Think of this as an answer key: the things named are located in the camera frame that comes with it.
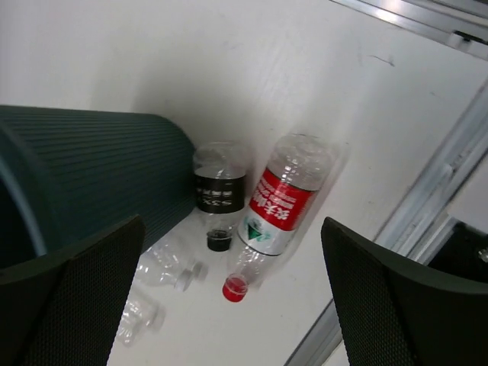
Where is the blue label plastic bottle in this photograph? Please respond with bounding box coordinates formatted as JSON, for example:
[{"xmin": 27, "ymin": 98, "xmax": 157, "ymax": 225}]
[{"xmin": 115, "ymin": 295, "xmax": 165, "ymax": 347}]

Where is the black label plastic bottle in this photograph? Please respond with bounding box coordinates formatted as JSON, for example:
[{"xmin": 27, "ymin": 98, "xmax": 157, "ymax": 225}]
[{"xmin": 193, "ymin": 141, "xmax": 249, "ymax": 252}]

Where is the aluminium table frame rail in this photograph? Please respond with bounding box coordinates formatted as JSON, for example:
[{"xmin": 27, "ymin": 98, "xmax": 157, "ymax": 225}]
[{"xmin": 282, "ymin": 0, "xmax": 488, "ymax": 366}]

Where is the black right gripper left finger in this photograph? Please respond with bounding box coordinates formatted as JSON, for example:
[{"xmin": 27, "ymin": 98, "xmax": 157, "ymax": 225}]
[{"xmin": 1, "ymin": 216, "xmax": 146, "ymax": 365}]

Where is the red label plastic bottle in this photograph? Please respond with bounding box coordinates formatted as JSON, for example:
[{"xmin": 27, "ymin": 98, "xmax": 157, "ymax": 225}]
[{"xmin": 222, "ymin": 133, "xmax": 339, "ymax": 303}]

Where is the dark green ribbed bin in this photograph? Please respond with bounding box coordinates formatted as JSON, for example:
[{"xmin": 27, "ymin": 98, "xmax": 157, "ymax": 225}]
[{"xmin": 1, "ymin": 105, "xmax": 194, "ymax": 267}]

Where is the clear unlabelled plastic bottle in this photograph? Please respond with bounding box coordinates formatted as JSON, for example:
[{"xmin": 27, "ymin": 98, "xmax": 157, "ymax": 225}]
[{"xmin": 134, "ymin": 244, "xmax": 208, "ymax": 292}]

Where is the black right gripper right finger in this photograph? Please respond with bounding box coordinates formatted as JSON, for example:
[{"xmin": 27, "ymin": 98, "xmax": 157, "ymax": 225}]
[{"xmin": 321, "ymin": 217, "xmax": 487, "ymax": 365}]

